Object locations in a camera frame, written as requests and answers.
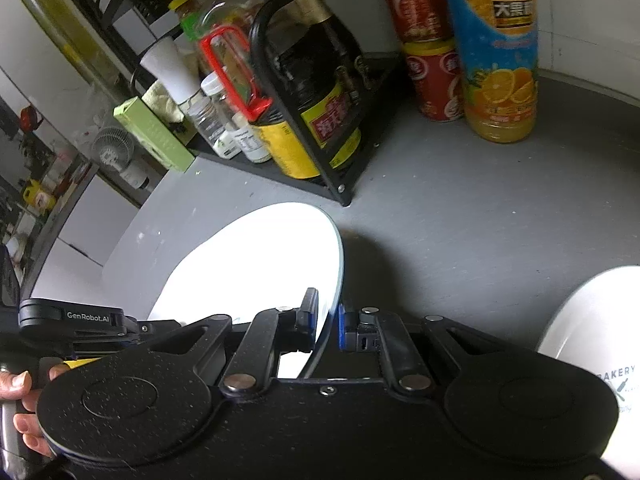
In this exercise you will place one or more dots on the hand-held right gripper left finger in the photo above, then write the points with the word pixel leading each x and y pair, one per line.
pixel 312 316

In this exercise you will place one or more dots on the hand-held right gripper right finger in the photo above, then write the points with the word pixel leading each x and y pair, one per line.
pixel 342 327

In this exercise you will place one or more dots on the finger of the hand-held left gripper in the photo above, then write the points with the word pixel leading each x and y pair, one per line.
pixel 150 329

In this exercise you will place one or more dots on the white patterned plate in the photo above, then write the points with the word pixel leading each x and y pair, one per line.
pixel 265 260

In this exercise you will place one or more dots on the person's left hand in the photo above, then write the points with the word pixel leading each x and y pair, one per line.
pixel 20 385

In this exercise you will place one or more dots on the black metal shelf rack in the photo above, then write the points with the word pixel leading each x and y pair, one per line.
pixel 332 180

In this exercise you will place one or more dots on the small white desk fan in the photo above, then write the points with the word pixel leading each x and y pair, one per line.
pixel 112 147

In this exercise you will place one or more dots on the small white labelled bottle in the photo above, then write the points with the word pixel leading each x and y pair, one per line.
pixel 251 142

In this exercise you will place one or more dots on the green paper carton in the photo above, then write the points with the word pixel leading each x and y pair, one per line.
pixel 155 135

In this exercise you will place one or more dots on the small clear jar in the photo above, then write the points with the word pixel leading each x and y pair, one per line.
pixel 204 117

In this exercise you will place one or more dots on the clear bottle white cap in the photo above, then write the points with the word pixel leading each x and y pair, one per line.
pixel 220 110

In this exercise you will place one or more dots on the crumpled pale cloth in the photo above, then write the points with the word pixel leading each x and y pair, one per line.
pixel 160 102

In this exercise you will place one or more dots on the small white deep plate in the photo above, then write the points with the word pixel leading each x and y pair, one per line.
pixel 595 320

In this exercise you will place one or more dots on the red drink can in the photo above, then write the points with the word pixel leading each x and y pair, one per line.
pixel 435 85

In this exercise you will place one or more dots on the orange juice bottle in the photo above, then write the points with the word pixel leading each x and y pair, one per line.
pixel 495 60

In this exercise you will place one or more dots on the red cans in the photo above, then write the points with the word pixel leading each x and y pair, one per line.
pixel 415 0

